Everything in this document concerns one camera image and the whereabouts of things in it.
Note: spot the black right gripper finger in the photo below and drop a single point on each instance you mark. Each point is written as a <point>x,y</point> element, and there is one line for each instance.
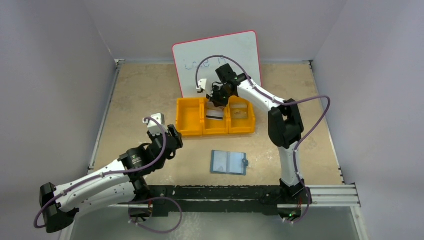
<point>211,100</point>
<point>222,103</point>

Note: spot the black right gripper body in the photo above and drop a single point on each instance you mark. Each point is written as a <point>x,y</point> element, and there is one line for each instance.
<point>216,98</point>

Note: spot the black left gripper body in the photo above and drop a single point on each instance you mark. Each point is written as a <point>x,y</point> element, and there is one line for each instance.
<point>175,136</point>

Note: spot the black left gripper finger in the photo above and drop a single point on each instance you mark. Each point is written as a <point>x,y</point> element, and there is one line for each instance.
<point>178,141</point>
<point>173,131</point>

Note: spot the white VIP card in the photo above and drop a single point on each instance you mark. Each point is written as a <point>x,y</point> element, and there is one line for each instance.
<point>214,114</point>

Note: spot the blue leather card holder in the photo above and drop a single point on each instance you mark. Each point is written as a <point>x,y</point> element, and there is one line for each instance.
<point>228,163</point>

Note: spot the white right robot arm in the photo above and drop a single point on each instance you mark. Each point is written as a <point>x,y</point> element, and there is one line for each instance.
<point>285,125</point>

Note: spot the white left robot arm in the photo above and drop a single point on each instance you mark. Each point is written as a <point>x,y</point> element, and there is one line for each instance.
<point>120,182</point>

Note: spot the cards in right bin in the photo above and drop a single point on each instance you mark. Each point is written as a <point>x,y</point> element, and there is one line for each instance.
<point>239,110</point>

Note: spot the yellow left bin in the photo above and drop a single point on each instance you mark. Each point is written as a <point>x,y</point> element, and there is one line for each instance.
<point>189,116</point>

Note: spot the yellow bin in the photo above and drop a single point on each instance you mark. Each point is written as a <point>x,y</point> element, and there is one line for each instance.
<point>189,116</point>
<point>241,126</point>
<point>213,127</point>

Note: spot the yellow middle bin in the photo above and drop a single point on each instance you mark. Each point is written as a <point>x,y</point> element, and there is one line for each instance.
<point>213,127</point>

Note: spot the yellow right bin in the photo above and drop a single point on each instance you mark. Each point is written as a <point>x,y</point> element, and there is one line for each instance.
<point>241,126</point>

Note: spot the pink framed whiteboard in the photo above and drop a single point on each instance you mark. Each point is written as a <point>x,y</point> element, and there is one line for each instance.
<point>199,59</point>

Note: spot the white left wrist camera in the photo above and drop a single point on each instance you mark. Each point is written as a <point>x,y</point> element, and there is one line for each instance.
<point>155,124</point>

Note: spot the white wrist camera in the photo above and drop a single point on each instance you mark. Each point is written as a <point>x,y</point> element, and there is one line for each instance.
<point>155,124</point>
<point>205,86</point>

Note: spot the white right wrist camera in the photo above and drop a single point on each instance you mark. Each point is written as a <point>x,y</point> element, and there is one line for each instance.
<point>205,86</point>

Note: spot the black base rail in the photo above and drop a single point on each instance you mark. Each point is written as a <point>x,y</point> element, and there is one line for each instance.
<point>268,200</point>

